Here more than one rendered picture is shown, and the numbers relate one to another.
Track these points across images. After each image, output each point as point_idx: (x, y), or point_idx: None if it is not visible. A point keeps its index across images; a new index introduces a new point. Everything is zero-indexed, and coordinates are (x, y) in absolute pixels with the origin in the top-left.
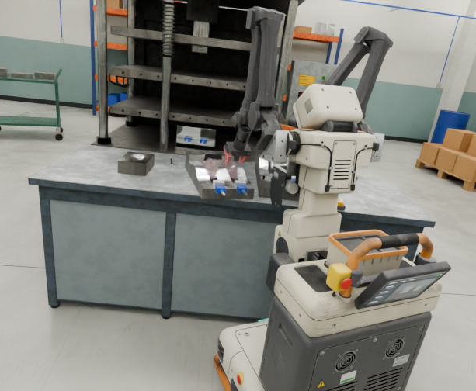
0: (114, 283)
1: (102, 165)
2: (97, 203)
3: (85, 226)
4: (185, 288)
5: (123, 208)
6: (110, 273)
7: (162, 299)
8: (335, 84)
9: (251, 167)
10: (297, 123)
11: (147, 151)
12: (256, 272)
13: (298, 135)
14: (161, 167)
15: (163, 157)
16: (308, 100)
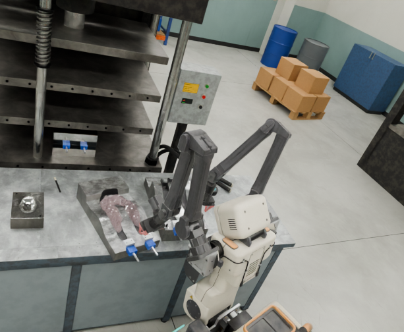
0: (13, 324)
1: None
2: None
3: None
4: (87, 313)
5: (24, 269)
6: (9, 318)
7: (64, 325)
8: (238, 160)
9: (139, 181)
10: (217, 227)
11: (23, 168)
12: (153, 291)
13: (222, 248)
14: (53, 203)
15: (47, 180)
16: (232, 220)
